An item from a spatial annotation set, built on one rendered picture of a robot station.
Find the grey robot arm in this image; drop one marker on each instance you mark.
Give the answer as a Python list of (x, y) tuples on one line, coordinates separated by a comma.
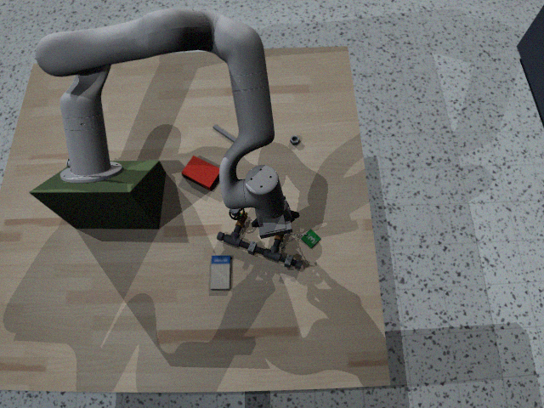
[(91, 52)]

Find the red box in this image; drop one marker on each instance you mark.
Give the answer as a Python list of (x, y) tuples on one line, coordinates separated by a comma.
[(201, 173)]

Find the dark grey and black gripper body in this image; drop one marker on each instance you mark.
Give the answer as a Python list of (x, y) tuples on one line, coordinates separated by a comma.
[(286, 213)]

